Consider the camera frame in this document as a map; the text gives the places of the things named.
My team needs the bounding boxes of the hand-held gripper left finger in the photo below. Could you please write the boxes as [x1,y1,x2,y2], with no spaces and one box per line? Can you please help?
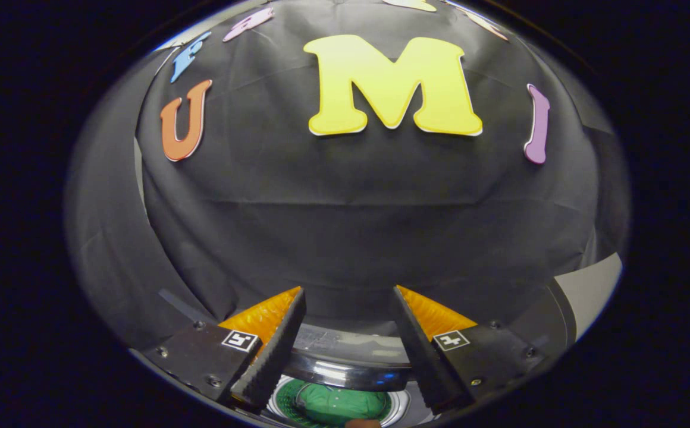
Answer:
[142,286,308,413]

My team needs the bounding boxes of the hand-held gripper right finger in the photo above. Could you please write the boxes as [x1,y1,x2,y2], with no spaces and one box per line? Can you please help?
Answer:
[390,285,547,415]

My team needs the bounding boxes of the grey washing machine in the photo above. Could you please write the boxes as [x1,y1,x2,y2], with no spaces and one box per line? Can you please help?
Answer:
[286,324,417,366]

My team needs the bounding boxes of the dark washing machine lid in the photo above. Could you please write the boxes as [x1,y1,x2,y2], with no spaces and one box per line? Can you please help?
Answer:
[268,351,436,427]

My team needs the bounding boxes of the green polo shirt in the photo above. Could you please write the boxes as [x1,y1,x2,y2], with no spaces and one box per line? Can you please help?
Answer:
[294,383,390,426]

